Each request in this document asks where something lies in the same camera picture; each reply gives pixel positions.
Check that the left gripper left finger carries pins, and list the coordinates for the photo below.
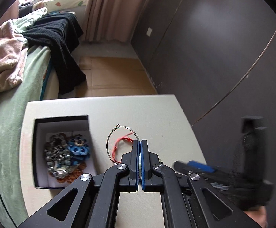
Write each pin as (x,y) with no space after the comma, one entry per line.
(90,201)

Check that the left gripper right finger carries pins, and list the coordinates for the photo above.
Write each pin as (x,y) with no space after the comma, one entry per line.
(187,199)

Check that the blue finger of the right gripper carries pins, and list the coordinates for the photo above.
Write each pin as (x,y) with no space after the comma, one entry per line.
(192,167)

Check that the black square jewelry box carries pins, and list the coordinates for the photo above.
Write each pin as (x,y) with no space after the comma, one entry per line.
(61,151)

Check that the person right hand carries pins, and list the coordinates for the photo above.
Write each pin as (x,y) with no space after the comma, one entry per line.
(258,215)

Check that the white low table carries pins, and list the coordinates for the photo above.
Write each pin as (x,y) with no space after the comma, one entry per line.
(159,119)

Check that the green bed sheet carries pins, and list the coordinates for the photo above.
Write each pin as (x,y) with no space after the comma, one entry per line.
(12,107)

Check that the black knitted garment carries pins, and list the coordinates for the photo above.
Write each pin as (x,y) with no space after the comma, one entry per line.
(60,32)

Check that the pink crumpled blanket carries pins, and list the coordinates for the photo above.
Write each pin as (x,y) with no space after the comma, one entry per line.
(13,56)

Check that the pink right curtain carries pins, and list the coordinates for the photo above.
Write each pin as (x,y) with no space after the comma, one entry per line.
(107,20)

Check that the white wall socket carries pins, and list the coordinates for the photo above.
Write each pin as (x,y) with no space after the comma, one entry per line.
(149,32)

